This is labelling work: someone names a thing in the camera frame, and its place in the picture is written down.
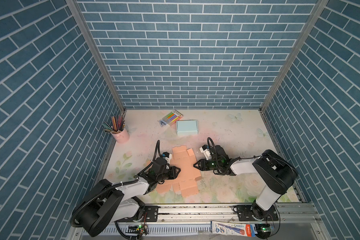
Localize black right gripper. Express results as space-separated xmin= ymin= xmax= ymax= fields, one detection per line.
xmin=192 ymin=158 xmax=222 ymax=171

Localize pink cardboard box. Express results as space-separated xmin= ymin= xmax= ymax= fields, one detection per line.
xmin=144 ymin=146 xmax=201 ymax=204

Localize light blue paper box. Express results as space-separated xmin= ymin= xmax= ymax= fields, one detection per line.
xmin=177 ymin=120 xmax=198 ymax=136

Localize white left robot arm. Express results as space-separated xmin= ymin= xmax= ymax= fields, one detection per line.
xmin=70 ymin=157 xmax=181 ymax=237

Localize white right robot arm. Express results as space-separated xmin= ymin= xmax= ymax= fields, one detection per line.
xmin=193 ymin=145 xmax=298 ymax=220

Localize toothpaste style flat box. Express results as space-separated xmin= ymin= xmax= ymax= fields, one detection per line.
xmin=211 ymin=221 xmax=257 ymax=237

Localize small blue stapler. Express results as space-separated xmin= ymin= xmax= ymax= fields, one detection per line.
xmin=159 ymin=120 xmax=167 ymax=127

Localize coloured marker pack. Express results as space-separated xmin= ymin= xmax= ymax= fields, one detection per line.
xmin=162 ymin=110 xmax=183 ymax=126

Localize pink pencil cup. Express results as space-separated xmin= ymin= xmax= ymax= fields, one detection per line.
xmin=112 ymin=128 xmax=130 ymax=144

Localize coloured pencils bundle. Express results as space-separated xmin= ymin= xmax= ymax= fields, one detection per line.
xmin=102 ymin=114 xmax=126 ymax=134

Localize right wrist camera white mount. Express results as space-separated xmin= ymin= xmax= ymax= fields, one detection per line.
xmin=199 ymin=145 xmax=212 ymax=160

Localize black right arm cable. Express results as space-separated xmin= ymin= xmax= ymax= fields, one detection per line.
xmin=206 ymin=137 xmax=299 ymax=187

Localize left electronics board with wires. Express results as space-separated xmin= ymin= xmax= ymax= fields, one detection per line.
xmin=125 ymin=225 xmax=149 ymax=240

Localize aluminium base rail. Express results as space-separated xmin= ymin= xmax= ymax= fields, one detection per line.
xmin=76 ymin=198 xmax=330 ymax=240

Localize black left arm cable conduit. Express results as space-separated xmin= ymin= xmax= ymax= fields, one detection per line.
xmin=69 ymin=139 xmax=163 ymax=228

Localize aluminium corner post left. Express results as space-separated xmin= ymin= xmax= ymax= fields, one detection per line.
xmin=66 ymin=0 xmax=126 ymax=113

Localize aluminium corner post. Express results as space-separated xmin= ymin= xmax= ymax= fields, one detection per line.
xmin=66 ymin=0 xmax=126 ymax=113
xmin=259 ymin=0 xmax=329 ymax=115

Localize aluminium corner post right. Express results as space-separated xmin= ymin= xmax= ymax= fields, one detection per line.
xmin=259 ymin=0 xmax=329 ymax=115

